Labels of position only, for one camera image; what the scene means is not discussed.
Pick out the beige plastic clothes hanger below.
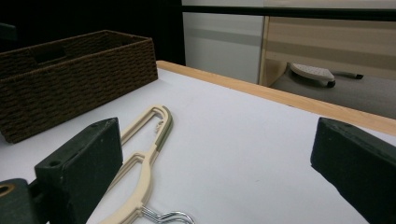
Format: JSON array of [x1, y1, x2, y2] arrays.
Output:
[[97, 105, 197, 224]]

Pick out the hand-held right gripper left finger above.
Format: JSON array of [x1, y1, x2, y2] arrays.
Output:
[[30, 117, 124, 224]]

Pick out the white cabinet panel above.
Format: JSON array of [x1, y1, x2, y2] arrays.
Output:
[[182, 12, 265, 85]]

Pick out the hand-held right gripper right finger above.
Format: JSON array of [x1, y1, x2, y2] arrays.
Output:
[[310, 117, 396, 224]]

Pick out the brown woven basket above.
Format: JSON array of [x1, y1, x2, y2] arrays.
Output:
[[0, 29, 159, 145]]

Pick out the grey chair base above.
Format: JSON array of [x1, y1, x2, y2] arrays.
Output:
[[287, 62, 364, 89]]

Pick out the black horizontal bar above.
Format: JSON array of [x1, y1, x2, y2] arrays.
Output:
[[181, 4, 396, 22]]

